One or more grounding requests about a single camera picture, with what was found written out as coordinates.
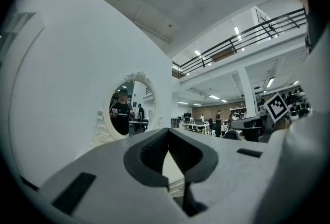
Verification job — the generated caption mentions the black metal railing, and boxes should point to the black metal railing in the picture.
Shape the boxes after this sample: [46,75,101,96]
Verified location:
[172,8,308,78]

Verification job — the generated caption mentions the white ornate oval mirror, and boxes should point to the white ornate oval mirror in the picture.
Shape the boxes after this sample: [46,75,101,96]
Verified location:
[90,71,163,148]

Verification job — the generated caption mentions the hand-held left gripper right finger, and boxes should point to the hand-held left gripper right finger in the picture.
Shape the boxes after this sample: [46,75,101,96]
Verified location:
[169,129,274,224]

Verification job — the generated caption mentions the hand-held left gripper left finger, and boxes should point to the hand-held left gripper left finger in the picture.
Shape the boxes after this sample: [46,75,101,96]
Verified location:
[40,128,188,224]

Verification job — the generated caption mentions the white vanity table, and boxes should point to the white vanity table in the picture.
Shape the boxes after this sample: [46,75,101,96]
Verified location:
[161,150,186,199]

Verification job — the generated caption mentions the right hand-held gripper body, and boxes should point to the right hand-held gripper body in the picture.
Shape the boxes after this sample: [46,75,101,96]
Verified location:
[261,92,289,141]

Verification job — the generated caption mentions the office desks with monitors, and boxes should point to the office desks with monitors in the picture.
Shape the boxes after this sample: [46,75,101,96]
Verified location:
[179,112,215,136]

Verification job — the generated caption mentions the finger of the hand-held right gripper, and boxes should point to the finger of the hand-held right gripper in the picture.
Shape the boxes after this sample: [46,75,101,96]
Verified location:
[242,127,263,142]
[231,116,263,130]

